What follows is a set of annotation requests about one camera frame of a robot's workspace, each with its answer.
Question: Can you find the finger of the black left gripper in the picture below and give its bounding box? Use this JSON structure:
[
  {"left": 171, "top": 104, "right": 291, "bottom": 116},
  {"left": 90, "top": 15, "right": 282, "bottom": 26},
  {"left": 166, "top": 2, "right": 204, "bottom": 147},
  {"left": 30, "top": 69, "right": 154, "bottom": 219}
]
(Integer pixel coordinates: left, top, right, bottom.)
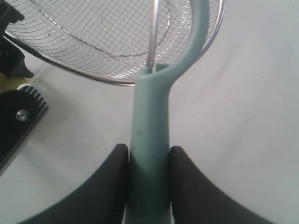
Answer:
[
  {"left": 0, "top": 37, "right": 34, "bottom": 78},
  {"left": 0, "top": 0, "right": 25, "bottom": 35}
]

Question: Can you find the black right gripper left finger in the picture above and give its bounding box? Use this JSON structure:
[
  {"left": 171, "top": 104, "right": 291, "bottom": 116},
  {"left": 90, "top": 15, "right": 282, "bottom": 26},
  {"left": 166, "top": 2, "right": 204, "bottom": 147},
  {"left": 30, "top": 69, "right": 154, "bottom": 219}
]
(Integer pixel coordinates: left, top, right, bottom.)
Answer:
[{"left": 24, "top": 144, "right": 128, "bottom": 224}]

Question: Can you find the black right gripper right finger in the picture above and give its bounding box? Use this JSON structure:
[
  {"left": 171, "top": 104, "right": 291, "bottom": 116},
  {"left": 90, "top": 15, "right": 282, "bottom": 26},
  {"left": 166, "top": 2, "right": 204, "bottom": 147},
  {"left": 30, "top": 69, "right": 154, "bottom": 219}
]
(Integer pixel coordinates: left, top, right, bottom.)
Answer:
[{"left": 170, "top": 146, "right": 270, "bottom": 224}]

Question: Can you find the yellow lemon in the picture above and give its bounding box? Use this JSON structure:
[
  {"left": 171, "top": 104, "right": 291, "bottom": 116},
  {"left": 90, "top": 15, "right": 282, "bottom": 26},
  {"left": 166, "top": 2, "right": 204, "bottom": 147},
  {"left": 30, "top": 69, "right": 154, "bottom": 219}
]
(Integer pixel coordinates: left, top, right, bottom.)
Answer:
[{"left": 0, "top": 73, "right": 28, "bottom": 93}]

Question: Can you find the teal handled peeler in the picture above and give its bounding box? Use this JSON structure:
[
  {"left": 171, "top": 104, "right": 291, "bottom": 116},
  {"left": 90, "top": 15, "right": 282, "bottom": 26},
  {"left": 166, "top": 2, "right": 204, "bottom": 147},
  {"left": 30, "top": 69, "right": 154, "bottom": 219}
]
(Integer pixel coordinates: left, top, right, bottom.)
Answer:
[{"left": 125, "top": 0, "right": 210, "bottom": 224}]

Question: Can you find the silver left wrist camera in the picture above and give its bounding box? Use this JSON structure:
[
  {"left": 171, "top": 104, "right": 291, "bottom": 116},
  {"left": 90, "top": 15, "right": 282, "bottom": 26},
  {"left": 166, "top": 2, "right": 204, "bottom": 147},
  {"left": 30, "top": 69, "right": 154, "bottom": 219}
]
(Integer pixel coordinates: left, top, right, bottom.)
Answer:
[{"left": 0, "top": 84, "right": 49, "bottom": 175}]

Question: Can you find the oval wire mesh basket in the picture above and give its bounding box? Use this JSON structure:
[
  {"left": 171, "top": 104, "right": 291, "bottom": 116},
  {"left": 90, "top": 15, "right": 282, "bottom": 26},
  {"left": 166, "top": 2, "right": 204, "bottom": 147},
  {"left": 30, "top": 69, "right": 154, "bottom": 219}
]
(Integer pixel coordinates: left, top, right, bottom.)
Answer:
[{"left": 5, "top": 0, "right": 225, "bottom": 86}]

